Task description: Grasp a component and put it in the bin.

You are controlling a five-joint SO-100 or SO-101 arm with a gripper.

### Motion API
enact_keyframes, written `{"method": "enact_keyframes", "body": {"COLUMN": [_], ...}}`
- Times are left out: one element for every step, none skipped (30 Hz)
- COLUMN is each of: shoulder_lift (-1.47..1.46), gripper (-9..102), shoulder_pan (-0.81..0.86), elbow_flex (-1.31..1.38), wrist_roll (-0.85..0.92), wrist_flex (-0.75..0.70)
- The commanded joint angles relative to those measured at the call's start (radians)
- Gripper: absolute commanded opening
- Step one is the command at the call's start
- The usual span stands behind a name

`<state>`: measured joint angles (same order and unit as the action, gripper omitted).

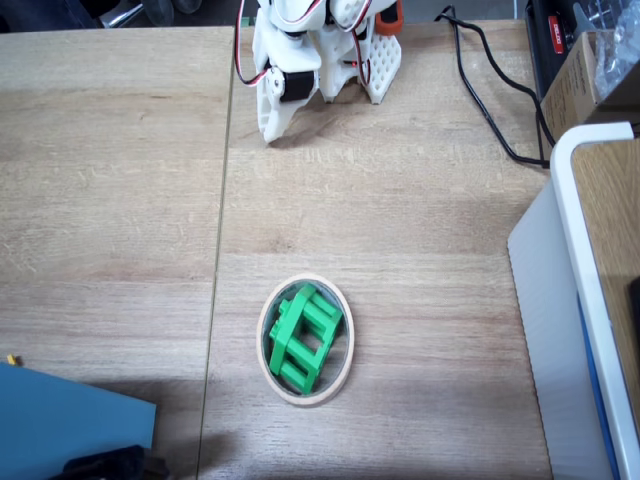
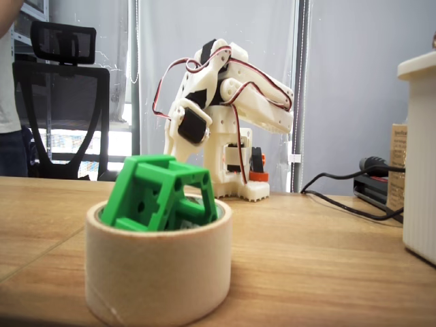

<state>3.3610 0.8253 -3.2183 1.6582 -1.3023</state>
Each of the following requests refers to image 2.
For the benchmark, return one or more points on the green hexagonal printed component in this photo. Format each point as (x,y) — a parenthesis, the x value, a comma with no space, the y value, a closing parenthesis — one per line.
(126,190)

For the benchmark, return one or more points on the orange and black table clamp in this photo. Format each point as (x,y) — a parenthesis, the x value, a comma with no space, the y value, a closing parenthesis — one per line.
(259,175)

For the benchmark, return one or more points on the beige masking tape roll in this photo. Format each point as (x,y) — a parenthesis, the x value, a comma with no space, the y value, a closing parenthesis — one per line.
(156,272)

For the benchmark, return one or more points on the black mesh office chair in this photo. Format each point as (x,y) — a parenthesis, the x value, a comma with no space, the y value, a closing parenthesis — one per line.
(61,69)

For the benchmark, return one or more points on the person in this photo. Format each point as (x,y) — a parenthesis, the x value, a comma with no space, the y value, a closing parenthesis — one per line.
(8,102)

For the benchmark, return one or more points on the black power strip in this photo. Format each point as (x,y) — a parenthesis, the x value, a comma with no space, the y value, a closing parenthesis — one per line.
(369,190)

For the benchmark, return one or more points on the metal storage shelf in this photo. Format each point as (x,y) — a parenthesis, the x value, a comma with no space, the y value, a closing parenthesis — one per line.
(34,10)

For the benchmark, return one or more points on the brown cardboard box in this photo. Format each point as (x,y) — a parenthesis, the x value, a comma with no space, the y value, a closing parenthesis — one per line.
(396,153)

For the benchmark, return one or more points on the white ribbed container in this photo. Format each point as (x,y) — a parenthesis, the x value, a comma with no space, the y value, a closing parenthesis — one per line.
(422,170)

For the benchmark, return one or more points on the grey window frame post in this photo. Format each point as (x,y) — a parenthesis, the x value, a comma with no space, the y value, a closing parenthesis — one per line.
(299,102)
(135,102)

